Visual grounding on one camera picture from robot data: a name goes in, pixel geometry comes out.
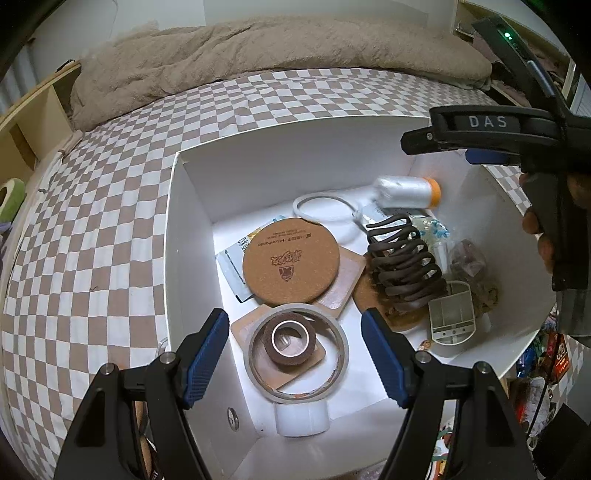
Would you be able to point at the white cardboard box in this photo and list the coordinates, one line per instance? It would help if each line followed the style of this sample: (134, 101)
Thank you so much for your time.
(198, 230)

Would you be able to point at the white sachet with blue edge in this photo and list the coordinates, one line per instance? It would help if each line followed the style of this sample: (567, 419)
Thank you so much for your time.
(231, 265)

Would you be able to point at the beige fleece blanket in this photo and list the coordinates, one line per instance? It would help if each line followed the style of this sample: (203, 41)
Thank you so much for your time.
(231, 55)

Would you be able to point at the brown hair claw clip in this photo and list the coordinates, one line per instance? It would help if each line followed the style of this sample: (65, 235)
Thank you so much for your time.
(406, 272)

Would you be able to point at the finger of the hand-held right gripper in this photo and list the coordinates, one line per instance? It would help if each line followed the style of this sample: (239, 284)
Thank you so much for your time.
(418, 140)
(485, 157)

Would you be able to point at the white curtain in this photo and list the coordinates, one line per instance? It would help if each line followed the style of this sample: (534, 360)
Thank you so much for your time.
(25, 69)

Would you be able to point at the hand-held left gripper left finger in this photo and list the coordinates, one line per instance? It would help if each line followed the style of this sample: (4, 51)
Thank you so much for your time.
(205, 357)

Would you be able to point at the white roll with orange end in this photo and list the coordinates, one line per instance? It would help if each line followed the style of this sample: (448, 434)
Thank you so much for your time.
(408, 191)

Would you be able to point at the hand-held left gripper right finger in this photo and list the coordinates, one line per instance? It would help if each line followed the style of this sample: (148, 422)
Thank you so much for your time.
(385, 360)

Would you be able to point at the wooden bedside shelf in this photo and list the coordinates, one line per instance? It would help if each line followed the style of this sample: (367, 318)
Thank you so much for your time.
(27, 120)

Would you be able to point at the square pinkish wooden block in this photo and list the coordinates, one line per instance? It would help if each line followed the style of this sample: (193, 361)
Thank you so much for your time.
(242, 330)

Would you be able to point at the checkered bed sheet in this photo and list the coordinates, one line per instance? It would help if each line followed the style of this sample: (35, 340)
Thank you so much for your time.
(92, 230)

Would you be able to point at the plain round cork coaster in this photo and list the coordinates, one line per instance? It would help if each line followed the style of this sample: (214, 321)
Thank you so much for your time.
(369, 295)

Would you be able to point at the clear plastic bag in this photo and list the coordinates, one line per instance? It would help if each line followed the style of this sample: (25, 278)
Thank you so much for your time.
(434, 228)

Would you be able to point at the round printed cork coaster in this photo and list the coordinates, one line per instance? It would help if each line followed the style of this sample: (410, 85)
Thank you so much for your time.
(291, 263)

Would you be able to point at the beige masking tape roll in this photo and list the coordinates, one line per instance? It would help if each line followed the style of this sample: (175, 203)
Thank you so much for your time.
(339, 341)

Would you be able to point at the green tape roll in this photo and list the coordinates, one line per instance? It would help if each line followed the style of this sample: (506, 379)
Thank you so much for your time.
(11, 198)

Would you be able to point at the white tape roll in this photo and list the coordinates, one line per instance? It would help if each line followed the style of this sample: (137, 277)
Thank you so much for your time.
(300, 417)

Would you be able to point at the person's right hand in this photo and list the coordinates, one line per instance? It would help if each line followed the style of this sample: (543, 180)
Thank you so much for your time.
(533, 221)

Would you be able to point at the grey plastic holder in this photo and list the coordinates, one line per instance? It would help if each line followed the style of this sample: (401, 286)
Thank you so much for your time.
(450, 318)

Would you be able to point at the pile of assorted small things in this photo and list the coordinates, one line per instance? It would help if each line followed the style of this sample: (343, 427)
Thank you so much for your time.
(545, 364)

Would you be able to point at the small shell charm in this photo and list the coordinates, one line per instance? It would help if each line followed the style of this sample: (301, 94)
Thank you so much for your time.
(427, 344)

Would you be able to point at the square wooden coaster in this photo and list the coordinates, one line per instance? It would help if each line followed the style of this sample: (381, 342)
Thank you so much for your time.
(344, 281)

